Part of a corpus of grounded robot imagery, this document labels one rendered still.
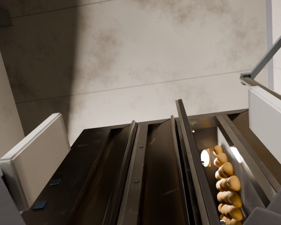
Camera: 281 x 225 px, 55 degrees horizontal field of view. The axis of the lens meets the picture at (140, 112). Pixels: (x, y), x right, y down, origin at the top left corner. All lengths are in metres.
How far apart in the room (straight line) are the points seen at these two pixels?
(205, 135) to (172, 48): 2.19
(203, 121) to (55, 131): 1.69
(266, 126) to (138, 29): 3.74
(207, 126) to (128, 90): 2.27
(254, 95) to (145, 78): 3.75
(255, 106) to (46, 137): 0.13
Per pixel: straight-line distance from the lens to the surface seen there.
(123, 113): 4.07
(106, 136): 1.76
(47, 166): 0.17
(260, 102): 0.17
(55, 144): 0.18
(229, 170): 1.53
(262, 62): 1.17
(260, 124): 0.18
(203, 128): 1.87
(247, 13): 4.04
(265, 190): 1.10
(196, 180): 0.88
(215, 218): 0.73
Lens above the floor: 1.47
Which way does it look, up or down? 6 degrees up
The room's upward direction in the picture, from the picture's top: 97 degrees counter-clockwise
